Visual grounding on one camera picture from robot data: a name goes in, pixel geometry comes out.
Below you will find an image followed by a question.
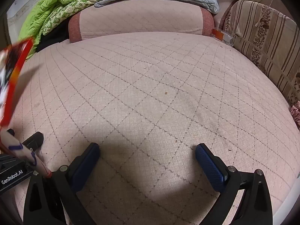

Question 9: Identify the white cable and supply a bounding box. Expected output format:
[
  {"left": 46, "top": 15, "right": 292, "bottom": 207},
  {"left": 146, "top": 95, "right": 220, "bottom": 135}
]
[{"left": 255, "top": 0, "right": 275, "bottom": 27}]

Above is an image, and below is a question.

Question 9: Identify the green blanket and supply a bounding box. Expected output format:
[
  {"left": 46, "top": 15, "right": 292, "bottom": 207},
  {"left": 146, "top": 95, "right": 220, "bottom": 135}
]
[{"left": 19, "top": 0, "right": 122, "bottom": 45}]

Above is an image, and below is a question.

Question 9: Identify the striped floral sofa cushion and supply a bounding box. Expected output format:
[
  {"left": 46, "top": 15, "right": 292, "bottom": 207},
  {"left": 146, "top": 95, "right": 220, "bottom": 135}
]
[{"left": 219, "top": 0, "right": 300, "bottom": 110}]

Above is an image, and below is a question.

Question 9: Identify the red patterned cloth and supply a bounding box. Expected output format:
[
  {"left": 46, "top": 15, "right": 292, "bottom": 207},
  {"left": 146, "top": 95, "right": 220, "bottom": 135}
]
[{"left": 290, "top": 101, "right": 300, "bottom": 130}]

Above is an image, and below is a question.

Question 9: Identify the black cloth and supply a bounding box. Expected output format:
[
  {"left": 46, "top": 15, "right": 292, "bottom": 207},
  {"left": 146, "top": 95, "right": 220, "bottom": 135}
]
[{"left": 35, "top": 25, "right": 71, "bottom": 52}]

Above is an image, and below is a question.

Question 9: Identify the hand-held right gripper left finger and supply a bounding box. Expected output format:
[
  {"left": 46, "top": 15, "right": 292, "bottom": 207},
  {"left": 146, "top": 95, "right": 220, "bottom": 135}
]
[{"left": 23, "top": 142, "right": 101, "bottom": 225}]

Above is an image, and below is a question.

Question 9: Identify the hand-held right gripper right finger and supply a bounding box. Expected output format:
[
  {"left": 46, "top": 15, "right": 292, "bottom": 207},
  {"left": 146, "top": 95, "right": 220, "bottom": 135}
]
[{"left": 195, "top": 143, "right": 274, "bottom": 225}]

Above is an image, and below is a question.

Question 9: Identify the pink bolster pillow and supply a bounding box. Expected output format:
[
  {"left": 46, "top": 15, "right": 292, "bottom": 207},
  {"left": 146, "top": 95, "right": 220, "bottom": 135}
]
[{"left": 68, "top": 0, "right": 215, "bottom": 43}]

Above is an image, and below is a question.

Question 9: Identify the red and white tray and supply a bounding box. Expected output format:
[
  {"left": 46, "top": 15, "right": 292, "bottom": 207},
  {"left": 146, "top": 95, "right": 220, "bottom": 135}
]
[{"left": 0, "top": 37, "right": 52, "bottom": 180}]

